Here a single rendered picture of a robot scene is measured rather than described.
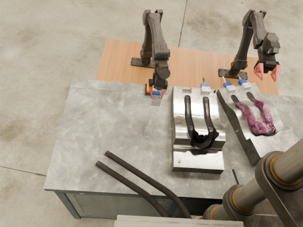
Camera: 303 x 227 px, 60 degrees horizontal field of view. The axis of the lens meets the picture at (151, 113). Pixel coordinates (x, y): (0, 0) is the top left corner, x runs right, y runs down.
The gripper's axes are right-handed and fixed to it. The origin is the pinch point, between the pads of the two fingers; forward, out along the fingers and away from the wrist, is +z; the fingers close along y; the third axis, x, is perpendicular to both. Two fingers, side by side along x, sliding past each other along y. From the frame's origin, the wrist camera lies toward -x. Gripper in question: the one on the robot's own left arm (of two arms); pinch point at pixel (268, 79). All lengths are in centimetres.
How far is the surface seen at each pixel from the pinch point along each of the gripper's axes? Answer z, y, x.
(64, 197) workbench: 52, -95, 58
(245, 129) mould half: 10.6, 0.2, 31.3
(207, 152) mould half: 26.5, -21.3, 32.2
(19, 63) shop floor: -89, -192, 122
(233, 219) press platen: 67, -26, -10
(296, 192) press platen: 65, -21, -37
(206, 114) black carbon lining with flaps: 3.7, -21.5, 31.3
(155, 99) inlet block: 3, -52, 23
